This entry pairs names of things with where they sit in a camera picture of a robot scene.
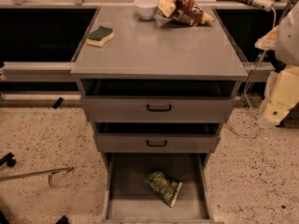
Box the aluminium frame rail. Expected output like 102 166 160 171
1 62 74 82

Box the grey drawer cabinet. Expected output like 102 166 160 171
70 5 249 224

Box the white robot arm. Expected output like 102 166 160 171
255 2 299 128

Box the brown yellow chip bag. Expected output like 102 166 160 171
157 0 214 26

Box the middle drawer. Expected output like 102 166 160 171
94 122 220 153

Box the metal rod on floor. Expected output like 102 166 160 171
0 166 74 186

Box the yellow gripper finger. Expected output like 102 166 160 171
258 66 299 128
255 26 278 50

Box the drawer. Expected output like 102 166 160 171
94 122 220 153
103 153 214 224
80 78 237 123

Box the black caster wheel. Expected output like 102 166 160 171
0 152 16 167

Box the black floor bracket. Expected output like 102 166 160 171
52 97 64 109

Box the green yellow sponge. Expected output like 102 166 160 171
86 26 114 48

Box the bottom drawer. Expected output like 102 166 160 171
103 153 214 224

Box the green jalapeno chip bag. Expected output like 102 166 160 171
145 171 182 207

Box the top drawer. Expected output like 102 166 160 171
80 78 237 123

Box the white bowl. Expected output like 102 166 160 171
134 0 158 20

